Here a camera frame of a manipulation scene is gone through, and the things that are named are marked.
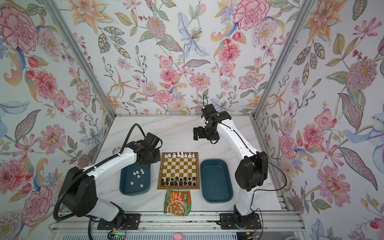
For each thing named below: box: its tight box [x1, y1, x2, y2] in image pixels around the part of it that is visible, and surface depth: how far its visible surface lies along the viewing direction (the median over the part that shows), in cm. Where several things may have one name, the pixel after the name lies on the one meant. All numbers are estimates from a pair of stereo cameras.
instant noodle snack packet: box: [164, 189, 192, 216], surface depth 81 cm
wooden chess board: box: [157, 152, 200, 190], surface depth 92 cm
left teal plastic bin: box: [119, 161, 151, 196], surface depth 87 cm
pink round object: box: [173, 233, 184, 240], surface depth 71 cm
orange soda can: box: [112, 147, 122, 155], surface depth 90 cm
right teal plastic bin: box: [200, 159, 234, 203], surface depth 89 cm
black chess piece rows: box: [160, 176, 197, 187], surface depth 86 cm
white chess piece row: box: [164, 151, 195, 159], surface depth 97 cm
